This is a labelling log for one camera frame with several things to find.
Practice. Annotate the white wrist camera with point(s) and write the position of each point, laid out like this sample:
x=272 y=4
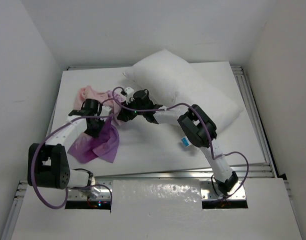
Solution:
x=105 y=111
x=128 y=93

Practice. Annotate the white pillow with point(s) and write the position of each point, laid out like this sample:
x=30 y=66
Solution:
x=171 y=80

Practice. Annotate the pink purple pillowcase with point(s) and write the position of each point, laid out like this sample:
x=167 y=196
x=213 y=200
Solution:
x=86 y=148

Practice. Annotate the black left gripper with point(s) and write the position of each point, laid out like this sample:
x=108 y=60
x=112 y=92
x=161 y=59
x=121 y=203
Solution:
x=95 y=133

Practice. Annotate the white front cover board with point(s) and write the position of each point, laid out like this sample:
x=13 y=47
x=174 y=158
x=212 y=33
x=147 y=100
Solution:
x=164 y=210

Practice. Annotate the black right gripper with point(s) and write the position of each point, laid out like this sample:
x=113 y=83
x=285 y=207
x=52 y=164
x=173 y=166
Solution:
x=126 y=115

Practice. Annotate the blue white pillow label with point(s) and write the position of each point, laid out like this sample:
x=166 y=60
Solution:
x=185 y=141

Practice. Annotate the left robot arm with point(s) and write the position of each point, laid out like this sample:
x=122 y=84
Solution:
x=48 y=164

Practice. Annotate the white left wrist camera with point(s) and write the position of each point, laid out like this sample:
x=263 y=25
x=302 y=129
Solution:
x=105 y=111

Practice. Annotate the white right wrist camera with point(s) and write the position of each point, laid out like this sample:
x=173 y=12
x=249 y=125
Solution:
x=128 y=93

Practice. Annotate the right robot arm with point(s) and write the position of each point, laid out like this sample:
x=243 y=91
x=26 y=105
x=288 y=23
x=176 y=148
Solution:
x=198 y=128

